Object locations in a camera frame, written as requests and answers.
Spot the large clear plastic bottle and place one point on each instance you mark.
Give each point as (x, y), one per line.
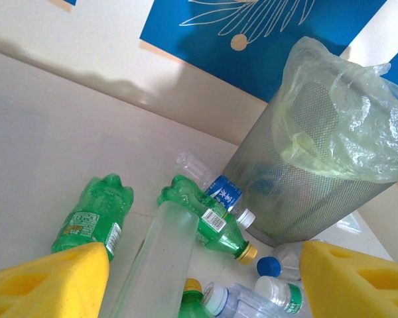
(238, 301)

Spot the small ribbed clear bottle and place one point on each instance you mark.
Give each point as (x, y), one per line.
(192, 167)

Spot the grey metal mesh bin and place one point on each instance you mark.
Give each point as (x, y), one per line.
(302, 212)

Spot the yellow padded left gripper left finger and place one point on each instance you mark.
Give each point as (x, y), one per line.
(46, 285)

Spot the green plastic bin liner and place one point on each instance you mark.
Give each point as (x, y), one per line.
(368, 132)

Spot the slim clear bottle blue cap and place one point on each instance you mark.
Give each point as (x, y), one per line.
(268, 266)

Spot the clear bottle white green cap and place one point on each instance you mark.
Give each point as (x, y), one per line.
(275, 293)

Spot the clear bottle dark blue label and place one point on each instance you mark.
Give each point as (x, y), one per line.
(224, 195)

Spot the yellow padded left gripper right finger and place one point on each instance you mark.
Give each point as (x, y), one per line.
(358, 285)

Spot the frosted clear plastic bottle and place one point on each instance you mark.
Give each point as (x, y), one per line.
(159, 251)

